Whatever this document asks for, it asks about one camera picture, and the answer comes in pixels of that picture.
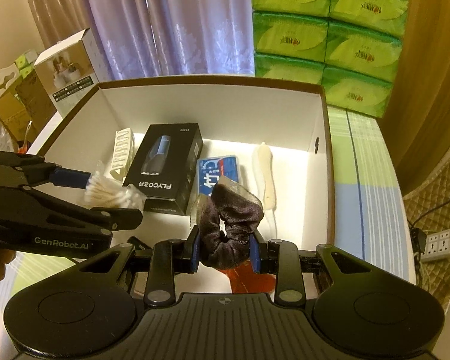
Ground bag of cotton swabs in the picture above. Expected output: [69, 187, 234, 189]
[82, 161, 147, 212]

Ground red foil packet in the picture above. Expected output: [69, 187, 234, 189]
[220, 261, 275, 294]

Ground dark brown hair scrunchie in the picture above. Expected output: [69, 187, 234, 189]
[195, 175, 264, 270]

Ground black shaver box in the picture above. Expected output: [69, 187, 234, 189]
[123, 124, 203, 215]

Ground blue floss pick box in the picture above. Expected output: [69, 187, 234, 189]
[196, 155, 241, 196]

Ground white electric toothbrush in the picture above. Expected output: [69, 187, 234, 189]
[252, 142, 277, 240]

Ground brown cardboard boxes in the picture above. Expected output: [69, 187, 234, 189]
[0, 49, 56, 143]

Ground plaid tablecloth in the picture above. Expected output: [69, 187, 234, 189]
[0, 107, 416, 359]

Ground white product box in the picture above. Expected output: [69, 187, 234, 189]
[34, 28, 113, 117]

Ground brown cardboard storage box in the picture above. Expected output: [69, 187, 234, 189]
[31, 75, 335, 250]

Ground quilted tan chair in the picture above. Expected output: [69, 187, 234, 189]
[404, 158, 450, 309]

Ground white power strip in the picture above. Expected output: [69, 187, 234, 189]
[420, 229, 450, 263]

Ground purple curtain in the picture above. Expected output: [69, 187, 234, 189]
[27, 0, 254, 80]

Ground green tissue pack stack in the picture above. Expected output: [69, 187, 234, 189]
[251, 0, 409, 118]

